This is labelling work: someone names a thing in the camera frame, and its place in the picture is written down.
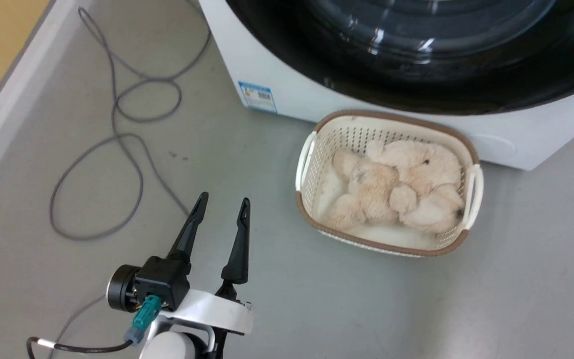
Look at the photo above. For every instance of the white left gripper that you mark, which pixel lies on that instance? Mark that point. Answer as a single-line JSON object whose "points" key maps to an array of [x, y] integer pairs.
{"points": [[215, 309]]}

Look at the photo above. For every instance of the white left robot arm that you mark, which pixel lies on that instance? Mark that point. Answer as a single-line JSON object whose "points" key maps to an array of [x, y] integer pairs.
{"points": [[177, 346]]}

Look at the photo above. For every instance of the white washing machine body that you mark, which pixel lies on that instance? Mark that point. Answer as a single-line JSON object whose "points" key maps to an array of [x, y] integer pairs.
{"points": [[297, 89]]}

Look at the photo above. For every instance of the black round washing machine door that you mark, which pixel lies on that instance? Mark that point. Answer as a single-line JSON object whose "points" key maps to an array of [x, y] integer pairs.
{"points": [[466, 75]]}

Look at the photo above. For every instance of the blue white energy label sticker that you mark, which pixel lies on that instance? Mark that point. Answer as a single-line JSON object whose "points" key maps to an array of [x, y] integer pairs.
{"points": [[258, 96]]}

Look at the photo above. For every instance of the cream laundry basket brown rim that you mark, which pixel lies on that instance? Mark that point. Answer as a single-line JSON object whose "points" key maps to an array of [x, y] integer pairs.
{"points": [[337, 134]]}

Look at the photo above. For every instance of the cream plush toy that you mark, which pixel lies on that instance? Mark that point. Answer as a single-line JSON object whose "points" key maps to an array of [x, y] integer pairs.
{"points": [[406, 184]]}

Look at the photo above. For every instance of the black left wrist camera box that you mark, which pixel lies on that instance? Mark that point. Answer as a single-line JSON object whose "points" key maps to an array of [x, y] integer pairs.
{"points": [[160, 281]]}

